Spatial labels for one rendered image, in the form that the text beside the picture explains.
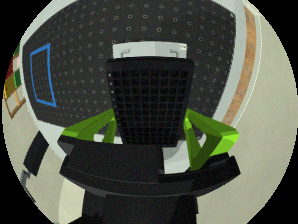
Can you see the blue tape outline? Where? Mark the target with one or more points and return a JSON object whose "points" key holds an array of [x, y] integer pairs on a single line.
{"points": [[48, 63]]}

